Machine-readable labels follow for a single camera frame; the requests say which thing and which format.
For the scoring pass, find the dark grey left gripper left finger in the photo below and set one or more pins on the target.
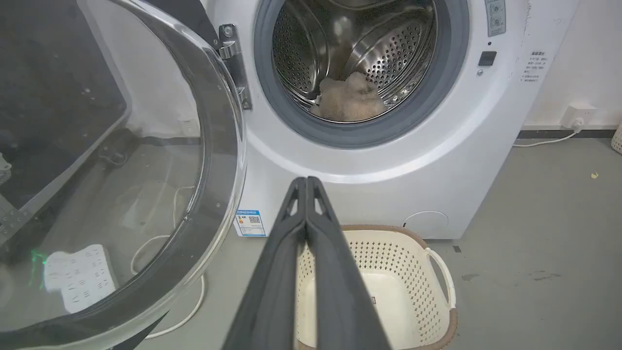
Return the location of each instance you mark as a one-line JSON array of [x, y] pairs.
[[272, 291]]

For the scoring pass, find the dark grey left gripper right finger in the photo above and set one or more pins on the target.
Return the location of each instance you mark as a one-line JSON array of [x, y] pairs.
[[340, 291]]

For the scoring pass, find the white front-load washing machine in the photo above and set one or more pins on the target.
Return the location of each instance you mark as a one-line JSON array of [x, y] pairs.
[[437, 160]]

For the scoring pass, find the round glass washing machine door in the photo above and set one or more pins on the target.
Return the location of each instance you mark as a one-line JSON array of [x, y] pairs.
[[146, 160]]

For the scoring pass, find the metal door hinge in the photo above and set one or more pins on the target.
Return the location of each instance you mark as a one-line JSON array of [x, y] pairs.
[[234, 63]]

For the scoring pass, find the cream perforated laundry basket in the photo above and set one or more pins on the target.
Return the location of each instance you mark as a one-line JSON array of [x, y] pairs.
[[403, 291]]

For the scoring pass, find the blue energy label sticker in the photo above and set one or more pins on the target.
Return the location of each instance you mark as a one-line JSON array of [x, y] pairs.
[[250, 223]]

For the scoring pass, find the beige fluffy plush toy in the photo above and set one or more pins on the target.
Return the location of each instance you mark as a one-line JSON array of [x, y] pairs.
[[351, 99]]

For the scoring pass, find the white power strip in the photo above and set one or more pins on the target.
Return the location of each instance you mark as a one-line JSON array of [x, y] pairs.
[[80, 279]]

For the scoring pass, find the white woven basket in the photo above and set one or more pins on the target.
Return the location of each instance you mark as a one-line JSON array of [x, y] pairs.
[[617, 139]]

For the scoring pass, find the white wall socket plug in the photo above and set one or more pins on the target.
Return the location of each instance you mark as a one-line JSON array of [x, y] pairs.
[[577, 115]]

